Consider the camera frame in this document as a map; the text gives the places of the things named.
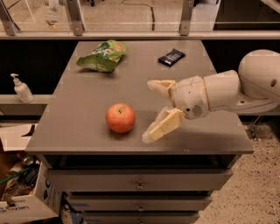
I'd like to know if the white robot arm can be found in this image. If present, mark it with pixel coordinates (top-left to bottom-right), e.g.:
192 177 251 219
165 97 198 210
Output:
142 49 280 144

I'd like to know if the green chip bag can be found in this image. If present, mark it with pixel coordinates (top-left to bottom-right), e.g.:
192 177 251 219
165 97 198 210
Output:
76 39 128 73

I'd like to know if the grey drawer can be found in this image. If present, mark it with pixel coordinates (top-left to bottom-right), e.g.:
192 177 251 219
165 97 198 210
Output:
83 212 199 224
47 169 233 192
67 195 212 212

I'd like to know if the middle grey drawer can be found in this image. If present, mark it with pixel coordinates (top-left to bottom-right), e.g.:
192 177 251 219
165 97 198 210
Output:
67 195 212 212

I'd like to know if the top grey drawer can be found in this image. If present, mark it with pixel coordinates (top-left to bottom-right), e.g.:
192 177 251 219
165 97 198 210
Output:
47 169 233 192

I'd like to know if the dark blue rxbar wrapper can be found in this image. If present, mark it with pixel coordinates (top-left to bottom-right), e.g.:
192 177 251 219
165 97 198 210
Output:
157 48 186 67

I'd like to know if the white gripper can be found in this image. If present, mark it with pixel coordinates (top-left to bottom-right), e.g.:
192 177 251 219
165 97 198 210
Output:
142 76 209 144

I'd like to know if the white pump dispenser bottle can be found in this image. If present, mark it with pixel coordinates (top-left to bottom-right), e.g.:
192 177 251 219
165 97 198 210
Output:
10 73 34 103

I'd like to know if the white cardboard box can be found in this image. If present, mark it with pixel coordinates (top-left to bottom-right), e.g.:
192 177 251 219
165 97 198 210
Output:
0 164 62 224

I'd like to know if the bottom grey drawer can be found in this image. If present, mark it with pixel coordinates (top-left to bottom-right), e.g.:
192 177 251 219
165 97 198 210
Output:
83 212 199 224

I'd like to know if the red apple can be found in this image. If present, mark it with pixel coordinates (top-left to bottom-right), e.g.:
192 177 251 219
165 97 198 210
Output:
106 103 136 134

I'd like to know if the black floor cable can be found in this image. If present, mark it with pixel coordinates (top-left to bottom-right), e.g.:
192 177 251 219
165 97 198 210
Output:
121 0 156 32

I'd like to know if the grey metal railing ledge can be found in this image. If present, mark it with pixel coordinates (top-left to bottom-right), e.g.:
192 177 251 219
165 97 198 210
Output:
0 0 280 40

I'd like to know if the grey drawer cabinet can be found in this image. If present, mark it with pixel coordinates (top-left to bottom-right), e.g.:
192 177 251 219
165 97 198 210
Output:
27 40 253 216

